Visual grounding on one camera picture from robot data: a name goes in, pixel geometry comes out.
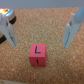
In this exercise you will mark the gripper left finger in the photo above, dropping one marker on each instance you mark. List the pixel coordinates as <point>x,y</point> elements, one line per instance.
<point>9,30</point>

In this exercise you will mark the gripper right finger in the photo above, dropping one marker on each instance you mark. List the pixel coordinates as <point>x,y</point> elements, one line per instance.
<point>70,30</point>

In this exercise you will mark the pink block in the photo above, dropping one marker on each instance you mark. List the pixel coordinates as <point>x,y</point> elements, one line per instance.
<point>37,54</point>

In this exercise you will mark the white cabinet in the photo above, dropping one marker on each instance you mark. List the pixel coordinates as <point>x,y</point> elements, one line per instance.
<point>40,3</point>

